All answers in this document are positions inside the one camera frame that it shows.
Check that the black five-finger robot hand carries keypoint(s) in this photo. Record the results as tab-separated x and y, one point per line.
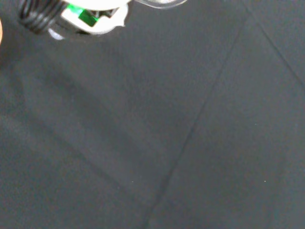
104	21

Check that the black bench cloth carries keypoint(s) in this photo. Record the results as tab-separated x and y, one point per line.
152	131

